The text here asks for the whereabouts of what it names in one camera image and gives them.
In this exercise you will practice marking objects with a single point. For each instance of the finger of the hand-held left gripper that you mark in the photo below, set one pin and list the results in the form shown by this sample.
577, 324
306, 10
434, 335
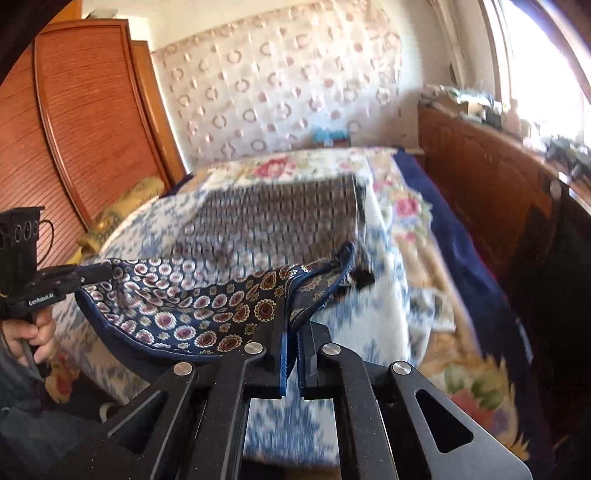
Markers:
94, 273

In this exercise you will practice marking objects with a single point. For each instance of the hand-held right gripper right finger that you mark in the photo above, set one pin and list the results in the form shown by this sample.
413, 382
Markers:
308, 369

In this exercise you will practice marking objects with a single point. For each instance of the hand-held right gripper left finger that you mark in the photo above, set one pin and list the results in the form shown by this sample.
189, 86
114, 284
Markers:
282, 364

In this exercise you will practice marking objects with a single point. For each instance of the navy medallion print garment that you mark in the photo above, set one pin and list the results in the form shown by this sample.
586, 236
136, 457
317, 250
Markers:
194, 309

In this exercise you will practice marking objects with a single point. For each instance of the person's left hand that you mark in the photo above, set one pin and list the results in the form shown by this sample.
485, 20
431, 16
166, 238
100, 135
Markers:
41, 337

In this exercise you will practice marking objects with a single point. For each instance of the white blue floral cloth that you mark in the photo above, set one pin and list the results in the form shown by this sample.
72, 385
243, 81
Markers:
138, 235

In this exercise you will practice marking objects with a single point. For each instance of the yellow pillow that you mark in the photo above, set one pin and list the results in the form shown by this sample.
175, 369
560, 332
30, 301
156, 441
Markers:
124, 203

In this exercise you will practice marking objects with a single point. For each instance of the wooden wardrobe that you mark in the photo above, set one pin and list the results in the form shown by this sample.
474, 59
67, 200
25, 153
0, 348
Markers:
78, 115

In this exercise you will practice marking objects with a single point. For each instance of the person's grey clothing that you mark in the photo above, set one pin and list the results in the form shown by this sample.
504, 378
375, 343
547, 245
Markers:
51, 424

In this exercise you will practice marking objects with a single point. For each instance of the cream rose print blanket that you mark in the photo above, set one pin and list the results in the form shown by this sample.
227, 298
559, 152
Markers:
406, 207

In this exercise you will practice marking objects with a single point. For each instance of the navy blue blanket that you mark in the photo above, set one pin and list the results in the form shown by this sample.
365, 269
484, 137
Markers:
466, 240

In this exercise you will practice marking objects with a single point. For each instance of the light blue box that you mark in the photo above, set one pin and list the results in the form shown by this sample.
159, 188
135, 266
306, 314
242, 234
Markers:
330, 136

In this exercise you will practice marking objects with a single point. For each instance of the wooden cabinet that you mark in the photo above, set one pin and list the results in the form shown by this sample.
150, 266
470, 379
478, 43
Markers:
480, 170

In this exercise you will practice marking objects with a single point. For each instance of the clutter on cabinet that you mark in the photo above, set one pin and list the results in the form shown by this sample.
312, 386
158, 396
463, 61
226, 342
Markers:
480, 104

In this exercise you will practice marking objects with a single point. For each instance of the bright window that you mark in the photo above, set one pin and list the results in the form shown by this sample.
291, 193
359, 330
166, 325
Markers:
540, 60

